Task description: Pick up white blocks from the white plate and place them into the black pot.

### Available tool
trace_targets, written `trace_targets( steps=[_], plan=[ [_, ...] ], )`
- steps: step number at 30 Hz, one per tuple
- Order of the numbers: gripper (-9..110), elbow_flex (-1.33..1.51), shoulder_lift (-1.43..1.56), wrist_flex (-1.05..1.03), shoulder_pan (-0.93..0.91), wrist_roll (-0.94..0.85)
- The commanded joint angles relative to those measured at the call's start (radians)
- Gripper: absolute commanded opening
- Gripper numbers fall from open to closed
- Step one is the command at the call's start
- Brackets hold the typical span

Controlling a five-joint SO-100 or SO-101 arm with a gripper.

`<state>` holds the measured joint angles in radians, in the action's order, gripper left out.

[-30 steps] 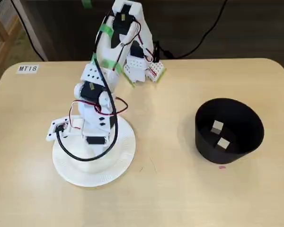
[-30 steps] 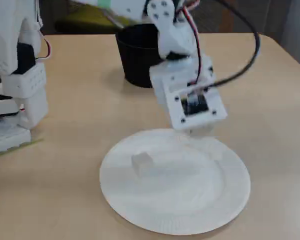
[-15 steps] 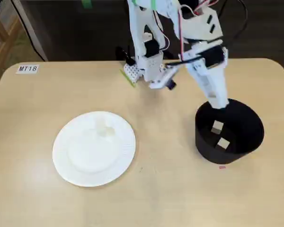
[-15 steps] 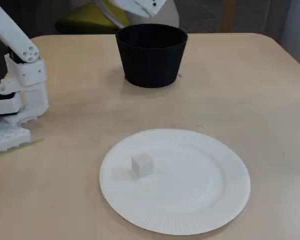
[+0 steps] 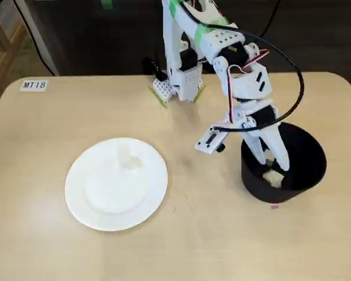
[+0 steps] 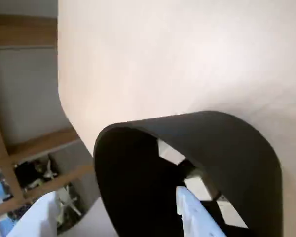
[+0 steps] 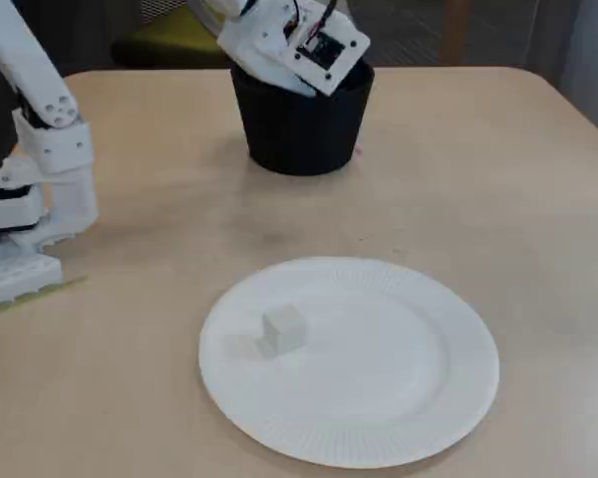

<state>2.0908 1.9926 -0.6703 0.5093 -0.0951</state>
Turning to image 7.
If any wooden furniture leg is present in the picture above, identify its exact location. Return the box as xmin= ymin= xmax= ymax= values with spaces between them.
xmin=442 ymin=0 xmax=473 ymax=67

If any white paper plate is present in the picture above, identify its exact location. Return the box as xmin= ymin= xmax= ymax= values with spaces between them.
xmin=197 ymin=256 xmax=500 ymax=470

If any green chair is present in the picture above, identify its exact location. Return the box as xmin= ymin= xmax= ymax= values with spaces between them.
xmin=110 ymin=3 xmax=233 ymax=69

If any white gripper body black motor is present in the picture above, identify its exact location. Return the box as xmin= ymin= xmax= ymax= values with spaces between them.
xmin=203 ymin=0 xmax=300 ymax=81

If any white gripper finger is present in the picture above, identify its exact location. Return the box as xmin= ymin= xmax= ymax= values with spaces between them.
xmin=278 ymin=72 xmax=321 ymax=99

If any white block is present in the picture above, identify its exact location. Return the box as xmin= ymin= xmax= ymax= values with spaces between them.
xmin=255 ymin=304 xmax=308 ymax=359

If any black pot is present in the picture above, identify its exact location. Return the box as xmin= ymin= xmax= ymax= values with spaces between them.
xmin=230 ymin=59 xmax=376 ymax=178

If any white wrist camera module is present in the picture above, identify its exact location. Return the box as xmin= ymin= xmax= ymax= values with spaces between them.
xmin=284 ymin=12 xmax=372 ymax=97

